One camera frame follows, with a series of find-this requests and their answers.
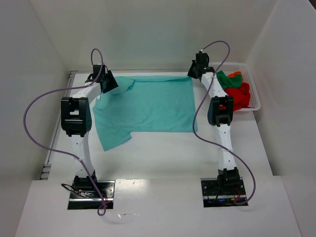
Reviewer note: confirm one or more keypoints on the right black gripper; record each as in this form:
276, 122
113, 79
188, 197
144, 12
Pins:
193, 71

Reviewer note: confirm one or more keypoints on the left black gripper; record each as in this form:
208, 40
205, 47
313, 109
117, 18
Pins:
110, 82

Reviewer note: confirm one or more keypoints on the teal t shirt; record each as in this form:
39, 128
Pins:
144, 104

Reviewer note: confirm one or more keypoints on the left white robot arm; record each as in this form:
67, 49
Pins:
76, 121

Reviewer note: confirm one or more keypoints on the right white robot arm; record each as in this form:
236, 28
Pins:
219, 116

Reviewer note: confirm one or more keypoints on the white plastic basket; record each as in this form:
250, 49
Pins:
229, 68

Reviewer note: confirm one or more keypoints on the green t shirt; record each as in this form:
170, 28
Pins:
227, 82

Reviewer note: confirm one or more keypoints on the orange t shirt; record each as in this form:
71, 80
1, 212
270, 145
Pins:
235, 74

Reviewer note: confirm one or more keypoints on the red t shirt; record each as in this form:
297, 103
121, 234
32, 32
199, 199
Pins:
240, 95

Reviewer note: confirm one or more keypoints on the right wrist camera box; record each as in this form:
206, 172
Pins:
202, 51

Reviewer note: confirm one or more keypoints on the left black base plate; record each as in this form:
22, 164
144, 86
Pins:
88, 198

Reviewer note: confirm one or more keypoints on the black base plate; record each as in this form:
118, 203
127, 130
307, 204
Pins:
88, 198
214, 196

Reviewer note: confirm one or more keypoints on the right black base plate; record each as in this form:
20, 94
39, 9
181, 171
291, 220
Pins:
214, 196

